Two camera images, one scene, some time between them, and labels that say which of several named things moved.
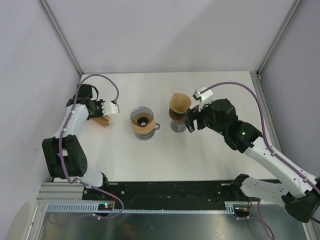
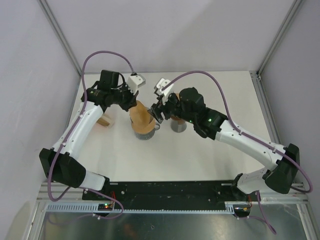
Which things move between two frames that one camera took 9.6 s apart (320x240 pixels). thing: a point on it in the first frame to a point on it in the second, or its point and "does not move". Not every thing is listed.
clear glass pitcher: x=148 y=136 does not move
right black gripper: x=194 y=114 to x=157 y=109
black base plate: x=162 y=193 does not move
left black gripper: x=100 y=114 to x=131 y=102
